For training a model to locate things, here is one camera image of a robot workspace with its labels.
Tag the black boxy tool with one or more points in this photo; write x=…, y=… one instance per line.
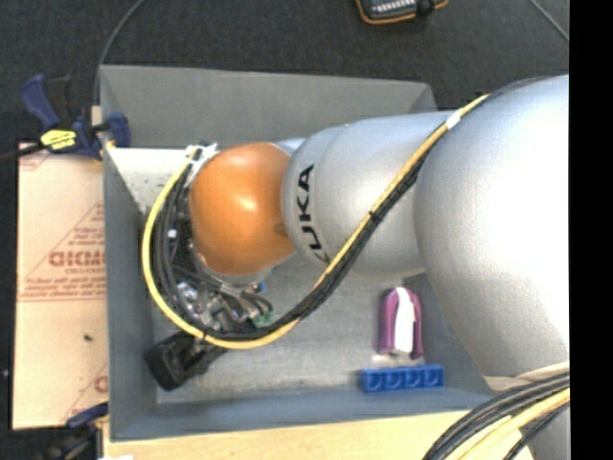
x=174, y=360

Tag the brown cardboard board, red print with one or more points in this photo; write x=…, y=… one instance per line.
x=57, y=305

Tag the purple and white bottle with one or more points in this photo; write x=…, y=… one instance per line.
x=401, y=324

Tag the grey metal bin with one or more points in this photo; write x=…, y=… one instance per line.
x=249, y=108

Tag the blue toy brick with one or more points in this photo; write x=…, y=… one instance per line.
x=401, y=378

